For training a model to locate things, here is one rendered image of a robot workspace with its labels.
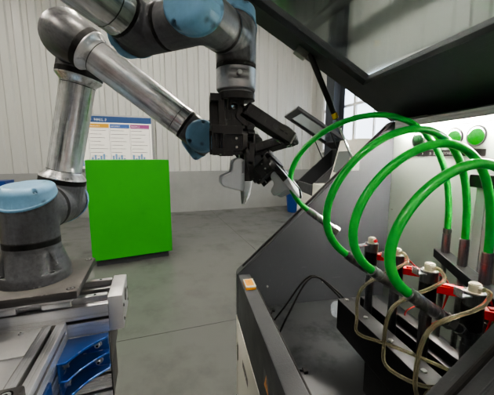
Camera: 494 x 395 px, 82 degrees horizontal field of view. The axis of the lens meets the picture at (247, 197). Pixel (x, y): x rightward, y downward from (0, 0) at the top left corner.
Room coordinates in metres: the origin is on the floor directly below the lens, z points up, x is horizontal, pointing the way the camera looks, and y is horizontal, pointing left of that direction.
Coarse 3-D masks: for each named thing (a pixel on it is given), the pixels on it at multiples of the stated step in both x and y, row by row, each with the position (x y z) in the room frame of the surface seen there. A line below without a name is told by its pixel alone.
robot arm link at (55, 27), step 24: (48, 24) 0.64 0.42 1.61; (72, 24) 0.64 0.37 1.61; (48, 48) 0.68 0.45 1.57; (72, 48) 0.64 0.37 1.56; (96, 48) 0.65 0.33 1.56; (96, 72) 0.66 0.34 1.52; (120, 72) 0.66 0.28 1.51; (144, 96) 0.66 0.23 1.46; (168, 96) 0.68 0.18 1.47; (168, 120) 0.68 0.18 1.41; (192, 120) 0.68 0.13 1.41; (192, 144) 0.66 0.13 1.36
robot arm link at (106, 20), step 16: (64, 0) 0.41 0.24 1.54; (80, 0) 0.41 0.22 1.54; (96, 0) 0.42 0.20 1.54; (112, 0) 0.43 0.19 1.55; (128, 0) 0.45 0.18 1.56; (96, 16) 0.44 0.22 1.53; (112, 16) 0.44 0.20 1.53; (128, 16) 0.46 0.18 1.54; (144, 16) 0.48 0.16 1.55; (112, 32) 0.47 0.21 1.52; (128, 32) 0.48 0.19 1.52; (144, 32) 0.49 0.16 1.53; (128, 48) 0.52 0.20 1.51; (144, 48) 0.51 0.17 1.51; (160, 48) 0.50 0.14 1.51
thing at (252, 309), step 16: (240, 288) 0.83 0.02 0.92; (256, 288) 0.78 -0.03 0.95; (240, 304) 0.83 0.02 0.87; (256, 304) 0.69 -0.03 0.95; (240, 320) 0.83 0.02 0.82; (256, 320) 0.62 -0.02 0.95; (272, 320) 0.62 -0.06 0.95; (256, 336) 0.61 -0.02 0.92; (272, 336) 0.55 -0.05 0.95; (256, 352) 0.60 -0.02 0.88; (272, 352) 0.51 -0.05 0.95; (288, 352) 0.51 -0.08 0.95; (256, 368) 0.60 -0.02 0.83; (272, 368) 0.48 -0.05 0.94; (288, 368) 0.46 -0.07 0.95; (272, 384) 0.48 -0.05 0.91; (288, 384) 0.43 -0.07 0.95; (304, 384) 0.43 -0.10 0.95
